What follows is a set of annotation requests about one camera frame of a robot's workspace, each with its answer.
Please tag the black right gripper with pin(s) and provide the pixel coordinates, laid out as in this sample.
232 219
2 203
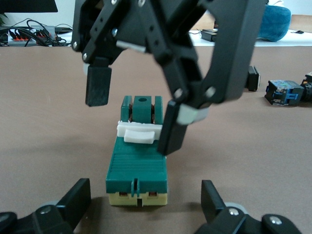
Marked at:
146 22

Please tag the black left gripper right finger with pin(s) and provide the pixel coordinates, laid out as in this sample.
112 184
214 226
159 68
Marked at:
231 219

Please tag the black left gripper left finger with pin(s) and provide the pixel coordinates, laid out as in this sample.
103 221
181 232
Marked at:
48 219

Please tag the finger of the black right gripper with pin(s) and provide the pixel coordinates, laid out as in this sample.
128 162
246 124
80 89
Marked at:
97 83
173 131

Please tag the black device yellow label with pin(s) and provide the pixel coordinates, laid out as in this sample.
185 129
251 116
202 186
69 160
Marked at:
208 35

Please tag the small grey electronics box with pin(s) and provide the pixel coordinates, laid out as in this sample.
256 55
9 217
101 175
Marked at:
47 30

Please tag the grey power strip orange switches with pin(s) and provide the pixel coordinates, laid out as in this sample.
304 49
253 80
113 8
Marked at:
22 41

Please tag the black square push button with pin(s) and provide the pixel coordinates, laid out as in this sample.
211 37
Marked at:
253 80

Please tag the black monitor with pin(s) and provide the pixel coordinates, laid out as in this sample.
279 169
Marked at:
24 5

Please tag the green mushroom push button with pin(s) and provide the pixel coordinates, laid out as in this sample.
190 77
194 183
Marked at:
282 93

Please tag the teal cushion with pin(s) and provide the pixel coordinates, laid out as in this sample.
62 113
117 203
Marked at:
275 22

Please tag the tan cardboard box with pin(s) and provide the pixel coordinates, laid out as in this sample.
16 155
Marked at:
302 22

